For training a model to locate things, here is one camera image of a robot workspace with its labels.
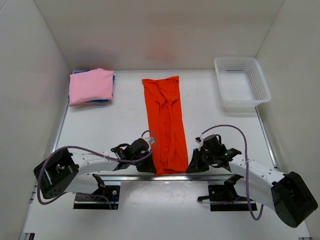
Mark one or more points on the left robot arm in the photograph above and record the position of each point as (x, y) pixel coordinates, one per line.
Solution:
(74, 169)

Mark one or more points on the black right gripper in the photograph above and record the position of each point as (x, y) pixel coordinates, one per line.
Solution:
(195, 165)

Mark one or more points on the blue folded t shirt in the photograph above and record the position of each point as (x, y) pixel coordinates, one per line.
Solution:
(100, 101)

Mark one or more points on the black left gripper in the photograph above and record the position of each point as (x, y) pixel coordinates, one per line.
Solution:
(148, 166)

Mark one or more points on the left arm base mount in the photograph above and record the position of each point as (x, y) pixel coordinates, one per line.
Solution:
(106, 198)

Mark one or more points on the orange t shirt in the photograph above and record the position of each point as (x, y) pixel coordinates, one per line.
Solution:
(165, 120)

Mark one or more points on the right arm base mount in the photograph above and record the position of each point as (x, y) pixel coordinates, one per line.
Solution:
(222, 198)

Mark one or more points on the white perforated plastic basket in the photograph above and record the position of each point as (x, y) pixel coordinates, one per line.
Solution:
(241, 82)

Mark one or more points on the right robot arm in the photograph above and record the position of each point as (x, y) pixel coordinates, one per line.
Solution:
(285, 193)

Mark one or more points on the pink folded t shirt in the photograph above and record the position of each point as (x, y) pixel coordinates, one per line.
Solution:
(90, 86)

